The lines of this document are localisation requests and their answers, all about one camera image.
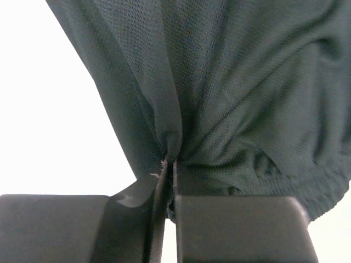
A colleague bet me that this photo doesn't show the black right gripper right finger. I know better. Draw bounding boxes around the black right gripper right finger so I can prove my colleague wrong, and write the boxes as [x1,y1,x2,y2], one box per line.
[173,162,318,262]

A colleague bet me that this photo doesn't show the black shorts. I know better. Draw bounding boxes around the black shorts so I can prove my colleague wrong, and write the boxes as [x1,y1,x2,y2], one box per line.
[48,1,350,220]

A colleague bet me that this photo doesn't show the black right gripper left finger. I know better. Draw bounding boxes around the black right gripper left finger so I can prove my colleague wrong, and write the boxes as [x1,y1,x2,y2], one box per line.
[1,161,167,262]

